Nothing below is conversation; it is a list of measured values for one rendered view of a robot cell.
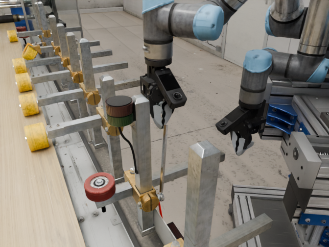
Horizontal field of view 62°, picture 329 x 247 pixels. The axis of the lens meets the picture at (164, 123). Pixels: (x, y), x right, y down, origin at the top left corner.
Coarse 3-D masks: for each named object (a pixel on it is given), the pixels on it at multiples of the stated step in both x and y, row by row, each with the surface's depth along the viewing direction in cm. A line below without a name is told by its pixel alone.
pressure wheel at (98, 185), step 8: (96, 176) 74; (104, 176) 74; (112, 176) 74; (88, 184) 71; (96, 184) 71; (104, 184) 71; (112, 184) 71; (88, 192) 69; (96, 192) 69; (104, 192) 69; (112, 192) 71; (96, 200) 70; (104, 200) 71; (104, 208) 76
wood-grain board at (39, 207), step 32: (0, 32) 225; (0, 64) 156; (0, 96) 119; (0, 128) 96; (0, 160) 81; (32, 160) 81; (0, 192) 70; (32, 192) 70; (64, 192) 70; (0, 224) 61; (32, 224) 61; (64, 224) 61
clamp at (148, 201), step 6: (126, 174) 80; (132, 174) 80; (126, 180) 81; (132, 180) 78; (132, 186) 76; (138, 192) 74; (144, 192) 74; (150, 192) 74; (138, 198) 74; (144, 198) 72; (150, 198) 73; (156, 198) 73; (138, 204) 73; (144, 204) 72; (150, 204) 73; (156, 204) 74; (144, 210) 73; (150, 210) 74
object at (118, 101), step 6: (114, 96) 61; (120, 96) 61; (126, 96) 61; (108, 102) 58; (114, 102) 58; (120, 102) 58; (126, 102) 58; (132, 126) 64; (120, 132) 63; (132, 150) 67
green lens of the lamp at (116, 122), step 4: (132, 112) 60; (108, 116) 59; (128, 116) 59; (132, 116) 60; (108, 120) 60; (112, 120) 59; (116, 120) 58; (120, 120) 58; (124, 120) 59; (128, 120) 59; (132, 120) 60; (112, 124) 59; (116, 124) 59; (120, 124) 59; (124, 124) 59; (128, 124) 60
